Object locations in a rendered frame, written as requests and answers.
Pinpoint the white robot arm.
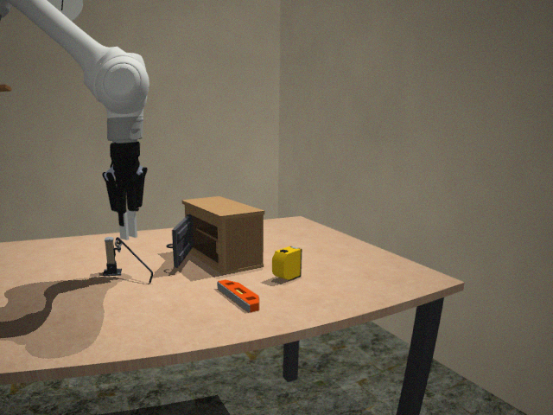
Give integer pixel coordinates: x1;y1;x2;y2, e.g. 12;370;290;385
0;0;149;144

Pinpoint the orange spirit level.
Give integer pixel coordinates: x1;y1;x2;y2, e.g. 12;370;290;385
217;280;259;312

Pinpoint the yellow tape measure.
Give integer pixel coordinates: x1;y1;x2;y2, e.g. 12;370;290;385
272;246;302;281

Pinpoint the brown wooden cabinet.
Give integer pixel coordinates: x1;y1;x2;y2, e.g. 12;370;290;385
166;196;264;275

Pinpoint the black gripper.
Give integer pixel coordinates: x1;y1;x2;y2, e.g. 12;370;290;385
102;142;148;240

